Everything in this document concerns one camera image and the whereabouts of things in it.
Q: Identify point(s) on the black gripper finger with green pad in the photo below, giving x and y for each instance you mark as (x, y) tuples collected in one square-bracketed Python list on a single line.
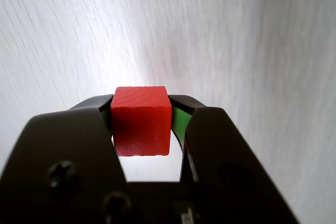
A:
[(225, 171), (57, 176)]

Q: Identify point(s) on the red wooden cube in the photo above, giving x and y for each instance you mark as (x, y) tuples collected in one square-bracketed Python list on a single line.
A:
[(141, 124)]

